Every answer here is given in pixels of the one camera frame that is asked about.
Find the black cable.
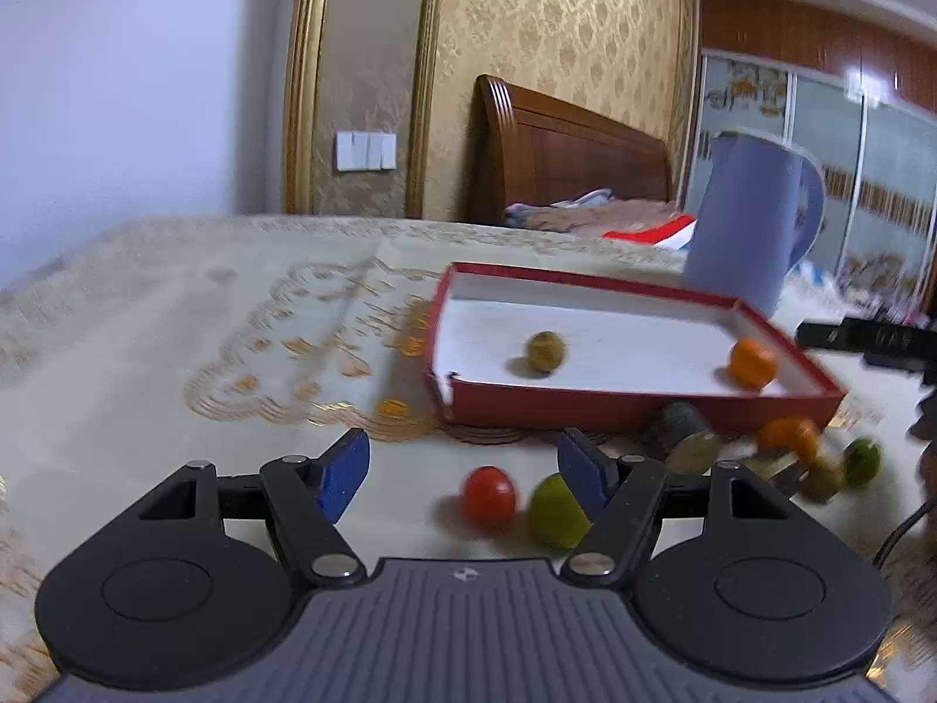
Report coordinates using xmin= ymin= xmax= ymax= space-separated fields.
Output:
xmin=873 ymin=499 xmax=937 ymax=567

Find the sliding door wardrobe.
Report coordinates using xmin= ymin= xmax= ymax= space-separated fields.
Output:
xmin=695 ymin=50 xmax=937 ymax=312

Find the small olive green fruit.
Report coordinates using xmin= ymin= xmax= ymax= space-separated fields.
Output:
xmin=801 ymin=455 xmax=849 ymax=505

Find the red shallow box tray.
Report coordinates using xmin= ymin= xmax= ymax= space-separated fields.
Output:
xmin=426 ymin=262 xmax=849 ymax=435

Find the white wall light switch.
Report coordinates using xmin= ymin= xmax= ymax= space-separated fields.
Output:
xmin=336 ymin=129 xmax=398 ymax=172

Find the orange tangerine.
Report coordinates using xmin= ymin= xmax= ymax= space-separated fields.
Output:
xmin=757 ymin=416 xmax=822 ymax=464
xmin=728 ymin=338 xmax=779 ymax=391

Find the large green round fruit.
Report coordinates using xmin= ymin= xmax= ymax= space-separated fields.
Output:
xmin=528 ymin=473 xmax=596 ymax=549

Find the blue electric kettle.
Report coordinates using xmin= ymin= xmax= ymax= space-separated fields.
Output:
xmin=682 ymin=130 xmax=827 ymax=318

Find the small green lime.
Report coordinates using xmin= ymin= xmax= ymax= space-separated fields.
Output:
xmin=843 ymin=438 xmax=883 ymax=486

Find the red tomato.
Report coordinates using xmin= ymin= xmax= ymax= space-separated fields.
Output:
xmin=461 ymin=466 xmax=519 ymax=527

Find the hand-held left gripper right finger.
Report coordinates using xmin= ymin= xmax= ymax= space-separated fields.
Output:
xmin=558 ymin=431 xmax=801 ymax=588

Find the gold wall moulding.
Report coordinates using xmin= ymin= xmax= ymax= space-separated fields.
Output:
xmin=282 ymin=0 xmax=339 ymax=216
xmin=405 ymin=0 xmax=449 ymax=221

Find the olive brown round fruit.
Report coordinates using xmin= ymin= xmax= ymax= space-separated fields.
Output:
xmin=524 ymin=331 xmax=569 ymax=376

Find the red white blue cloth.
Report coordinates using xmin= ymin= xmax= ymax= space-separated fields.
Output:
xmin=600 ymin=214 xmax=698 ymax=251

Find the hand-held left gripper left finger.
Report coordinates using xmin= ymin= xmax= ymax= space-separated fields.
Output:
xmin=135 ymin=428 xmax=371 ymax=591

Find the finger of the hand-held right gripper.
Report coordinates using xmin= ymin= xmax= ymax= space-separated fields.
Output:
xmin=796 ymin=316 xmax=937 ymax=376

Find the grey brown oblong object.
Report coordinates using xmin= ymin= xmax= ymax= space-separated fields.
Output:
xmin=644 ymin=401 xmax=722 ymax=476

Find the wooden bed headboard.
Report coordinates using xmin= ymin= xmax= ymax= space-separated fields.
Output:
xmin=468 ymin=74 xmax=673 ymax=224

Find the brown blanket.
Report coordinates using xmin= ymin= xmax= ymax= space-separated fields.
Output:
xmin=504 ymin=189 xmax=696 ymax=241

